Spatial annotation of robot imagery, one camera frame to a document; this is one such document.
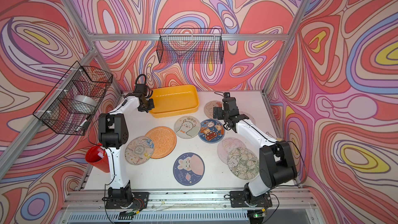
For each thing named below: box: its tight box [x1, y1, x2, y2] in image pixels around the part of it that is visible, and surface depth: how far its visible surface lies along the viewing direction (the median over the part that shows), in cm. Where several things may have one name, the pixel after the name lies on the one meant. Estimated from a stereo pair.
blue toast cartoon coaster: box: [197, 118, 226, 144], surface depth 100 cm
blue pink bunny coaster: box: [172, 152, 206, 187], surface depth 85 cm
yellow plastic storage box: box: [149, 84, 199, 119], surface depth 121 cm
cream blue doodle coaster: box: [124, 135, 155, 166], surface depth 90 cm
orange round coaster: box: [145, 126, 178, 160], surface depth 95 cm
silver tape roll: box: [69, 94, 98, 114], surface depth 73 cm
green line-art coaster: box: [226, 147, 260, 180], surface depth 86 cm
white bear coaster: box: [173, 115, 202, 139], surface depth 103 cm
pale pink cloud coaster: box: [217, 136, 247, 165], surface depth 93 cm
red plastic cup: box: [85, 143, 110, 173], surface depth 78 cm
